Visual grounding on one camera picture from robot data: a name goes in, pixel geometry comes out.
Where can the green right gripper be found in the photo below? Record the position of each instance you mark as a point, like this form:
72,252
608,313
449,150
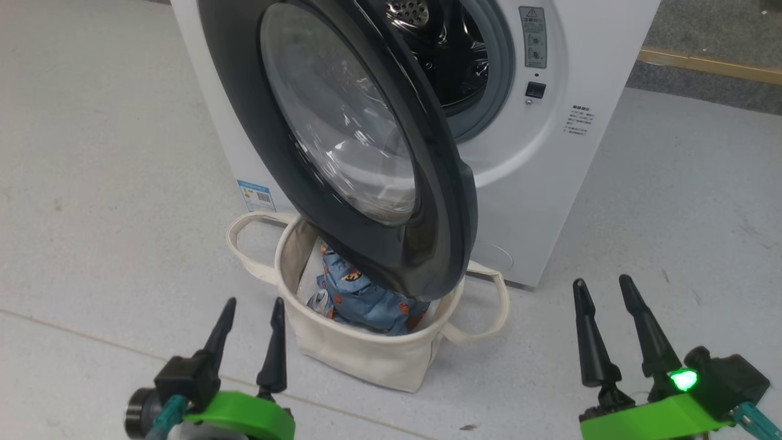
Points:
660,418

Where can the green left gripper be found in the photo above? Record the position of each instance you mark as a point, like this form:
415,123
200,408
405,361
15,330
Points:
244,415

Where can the blue garment with orange print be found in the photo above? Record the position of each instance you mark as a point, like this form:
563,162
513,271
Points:
366,299

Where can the dark round glass washer door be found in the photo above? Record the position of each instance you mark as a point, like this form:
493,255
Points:
293,153

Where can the cream canvas laundry basket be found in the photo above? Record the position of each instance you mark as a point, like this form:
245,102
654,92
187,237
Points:
366,354

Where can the white front-load washing machine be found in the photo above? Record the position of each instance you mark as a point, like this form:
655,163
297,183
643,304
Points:
580,183

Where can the black door lock socket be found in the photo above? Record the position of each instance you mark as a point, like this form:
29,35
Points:
535,90

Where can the grey rubber door seal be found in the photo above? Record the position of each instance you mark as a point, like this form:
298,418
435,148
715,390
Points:
498,73

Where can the blue energy label sticker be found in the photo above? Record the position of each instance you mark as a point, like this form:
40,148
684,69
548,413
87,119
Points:
255,195

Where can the yellow floor strip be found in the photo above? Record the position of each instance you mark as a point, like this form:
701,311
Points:
702,63

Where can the grey warning label sticker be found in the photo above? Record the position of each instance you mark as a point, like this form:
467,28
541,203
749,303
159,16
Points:
533,36

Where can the stainless steel washer drum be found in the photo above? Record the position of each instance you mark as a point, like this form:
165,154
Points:
452,67

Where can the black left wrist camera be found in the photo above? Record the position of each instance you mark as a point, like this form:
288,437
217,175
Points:
183,379

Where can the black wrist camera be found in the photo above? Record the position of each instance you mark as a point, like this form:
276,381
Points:
183,379
727,379

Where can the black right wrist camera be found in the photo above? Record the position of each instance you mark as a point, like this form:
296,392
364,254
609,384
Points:
727,379

